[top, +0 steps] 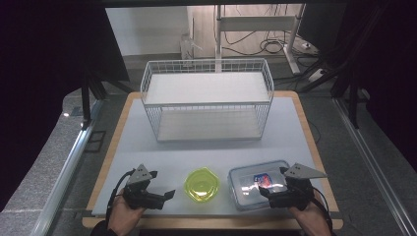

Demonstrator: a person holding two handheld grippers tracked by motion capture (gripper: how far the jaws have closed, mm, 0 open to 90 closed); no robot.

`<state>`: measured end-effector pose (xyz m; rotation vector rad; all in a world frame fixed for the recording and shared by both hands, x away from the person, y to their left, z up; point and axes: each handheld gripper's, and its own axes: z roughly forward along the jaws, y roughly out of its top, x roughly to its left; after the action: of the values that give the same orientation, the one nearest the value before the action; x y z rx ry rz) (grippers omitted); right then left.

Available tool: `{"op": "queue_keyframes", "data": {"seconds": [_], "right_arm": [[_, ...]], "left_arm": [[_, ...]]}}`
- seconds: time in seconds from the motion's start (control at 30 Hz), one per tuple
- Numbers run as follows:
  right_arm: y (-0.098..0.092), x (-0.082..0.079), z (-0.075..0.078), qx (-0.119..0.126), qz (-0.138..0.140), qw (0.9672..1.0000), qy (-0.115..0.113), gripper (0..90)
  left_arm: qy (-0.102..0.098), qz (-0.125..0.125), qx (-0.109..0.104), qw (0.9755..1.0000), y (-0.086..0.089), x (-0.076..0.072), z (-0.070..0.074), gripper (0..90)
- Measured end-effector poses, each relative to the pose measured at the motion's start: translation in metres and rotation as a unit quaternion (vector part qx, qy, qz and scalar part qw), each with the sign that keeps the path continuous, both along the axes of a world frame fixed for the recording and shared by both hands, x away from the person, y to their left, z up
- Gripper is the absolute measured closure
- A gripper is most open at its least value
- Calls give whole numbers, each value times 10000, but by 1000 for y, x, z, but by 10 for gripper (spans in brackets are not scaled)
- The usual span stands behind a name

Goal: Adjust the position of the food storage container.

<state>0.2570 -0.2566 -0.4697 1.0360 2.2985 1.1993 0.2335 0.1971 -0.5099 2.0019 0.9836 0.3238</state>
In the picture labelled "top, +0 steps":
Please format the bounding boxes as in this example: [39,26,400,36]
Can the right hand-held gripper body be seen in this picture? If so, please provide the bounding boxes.
[268,162,328,210]

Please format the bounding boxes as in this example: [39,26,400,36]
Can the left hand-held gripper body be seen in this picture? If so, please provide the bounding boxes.
[123,163,167,210]

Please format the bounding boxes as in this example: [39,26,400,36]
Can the clear lidded food container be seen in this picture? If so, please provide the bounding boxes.
[228,159,293,211]

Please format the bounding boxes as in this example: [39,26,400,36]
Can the yellow-green round plastic container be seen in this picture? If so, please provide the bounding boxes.
[183,166,221,204]

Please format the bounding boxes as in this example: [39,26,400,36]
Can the white wire shelf rack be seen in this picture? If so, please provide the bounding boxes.
[140,58,275,143]

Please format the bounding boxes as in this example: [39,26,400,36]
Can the person's left hand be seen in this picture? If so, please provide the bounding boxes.
[107,188,147,236]

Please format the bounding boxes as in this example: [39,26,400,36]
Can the person's right hand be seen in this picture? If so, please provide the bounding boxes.
[288,191,332,236]

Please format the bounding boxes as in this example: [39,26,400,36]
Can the light grey table mat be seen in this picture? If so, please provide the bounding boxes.
[91,96,330,218]

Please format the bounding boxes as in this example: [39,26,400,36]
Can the black metal stand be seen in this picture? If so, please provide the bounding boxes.
[296,4,387,130]
[81,69,134,127]

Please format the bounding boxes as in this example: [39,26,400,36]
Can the white power strip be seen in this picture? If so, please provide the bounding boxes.
[308,68,327,83]

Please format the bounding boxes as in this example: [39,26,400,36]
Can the clear plastic holder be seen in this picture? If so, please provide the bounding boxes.
[179,31,204,61]

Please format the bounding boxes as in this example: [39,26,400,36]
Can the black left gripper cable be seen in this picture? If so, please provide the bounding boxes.
[105,168,136,229]

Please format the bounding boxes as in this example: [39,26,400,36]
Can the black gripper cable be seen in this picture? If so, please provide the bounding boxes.
[105,168,136,229]
[313,187,334,234]

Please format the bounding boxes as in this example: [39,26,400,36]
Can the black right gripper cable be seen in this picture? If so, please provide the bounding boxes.
[313,187,334,234]

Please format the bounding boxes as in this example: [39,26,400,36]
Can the thin black cable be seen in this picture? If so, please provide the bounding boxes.
[306,118,323,145]

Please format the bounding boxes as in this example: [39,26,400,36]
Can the black floor frame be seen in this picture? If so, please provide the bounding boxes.
[84,130,107,153]

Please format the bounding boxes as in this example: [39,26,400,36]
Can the aluminium rail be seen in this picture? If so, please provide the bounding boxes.
[31,98,104,236]
[331,97,417,236]

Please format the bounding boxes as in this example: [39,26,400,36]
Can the black floor cables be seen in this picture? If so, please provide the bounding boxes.
[221,29,308,57]

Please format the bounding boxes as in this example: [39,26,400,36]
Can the white metal desk frame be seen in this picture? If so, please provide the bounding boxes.
[214,4,307,75]

